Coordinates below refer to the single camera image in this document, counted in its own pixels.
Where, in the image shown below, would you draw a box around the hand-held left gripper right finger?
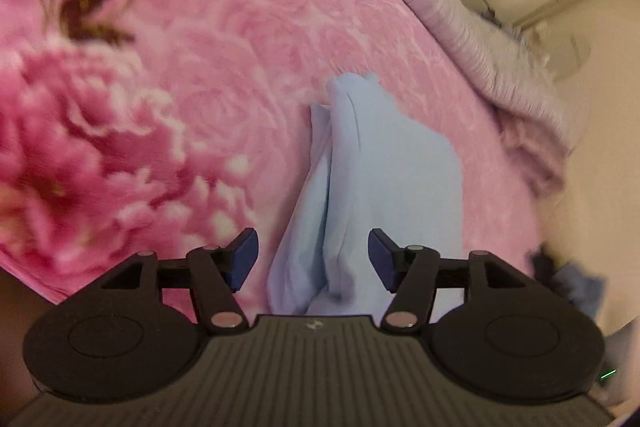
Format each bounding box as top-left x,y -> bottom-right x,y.
368,228 -> 526,335

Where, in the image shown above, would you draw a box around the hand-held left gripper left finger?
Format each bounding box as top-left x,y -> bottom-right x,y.
100,228 -> 260,335

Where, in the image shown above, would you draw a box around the light blue shirt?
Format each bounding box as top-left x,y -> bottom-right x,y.
267,73 -> 465,323

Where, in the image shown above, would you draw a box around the black clothes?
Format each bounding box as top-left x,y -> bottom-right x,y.
530,249 -> 563,293

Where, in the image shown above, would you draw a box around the pink floral blanket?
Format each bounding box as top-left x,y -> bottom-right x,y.
0,0 -> 566,308

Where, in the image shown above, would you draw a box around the purple pillow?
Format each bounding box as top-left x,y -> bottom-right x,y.
495,112 -> 568,198

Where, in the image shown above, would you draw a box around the blue jeans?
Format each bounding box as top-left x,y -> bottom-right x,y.
555,262 -> 606,318

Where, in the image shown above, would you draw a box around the cream bed headboard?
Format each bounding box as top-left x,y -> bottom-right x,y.
542,147 -> 640,338

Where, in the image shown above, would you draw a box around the grey ribbed quilt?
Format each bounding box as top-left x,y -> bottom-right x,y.
300,0 -> 573,148

